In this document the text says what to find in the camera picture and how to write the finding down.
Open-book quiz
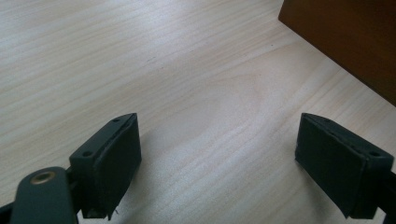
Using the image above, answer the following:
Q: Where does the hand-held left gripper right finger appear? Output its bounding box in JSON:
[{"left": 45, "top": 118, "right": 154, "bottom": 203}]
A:
[{"left": 294, "top": 112, "right": 395, "bottom": 220}]

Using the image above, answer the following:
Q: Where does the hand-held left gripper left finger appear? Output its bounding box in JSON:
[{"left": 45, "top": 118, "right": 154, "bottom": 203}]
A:
[{"left": 68, "top": 112, "right": 143, "bottom": 221}]

